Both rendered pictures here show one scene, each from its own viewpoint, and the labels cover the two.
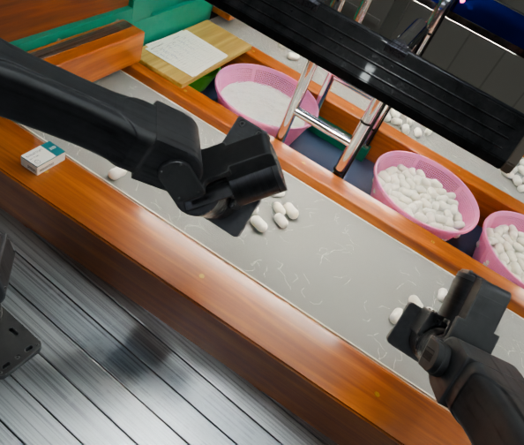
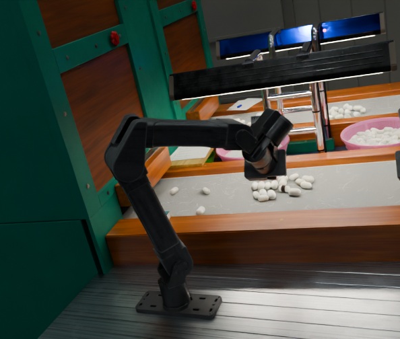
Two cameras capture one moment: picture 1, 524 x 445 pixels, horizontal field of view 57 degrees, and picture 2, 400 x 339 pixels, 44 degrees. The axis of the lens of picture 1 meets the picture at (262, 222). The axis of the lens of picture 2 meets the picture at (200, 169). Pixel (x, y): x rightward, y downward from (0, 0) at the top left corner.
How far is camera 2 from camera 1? 0.64 m
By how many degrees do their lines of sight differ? 24
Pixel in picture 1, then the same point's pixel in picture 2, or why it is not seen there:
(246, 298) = (313, 216)
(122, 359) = (268, 285)
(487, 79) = (391, 79)
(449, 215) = not seen: outside the picture
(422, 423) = not seen: outside the picture
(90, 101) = (196, 122)
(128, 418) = (291, 302)
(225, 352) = (322, 251)
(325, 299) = (359, 201)
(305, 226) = (322, 181)
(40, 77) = (175, 122)
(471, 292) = not seen: outside the picture
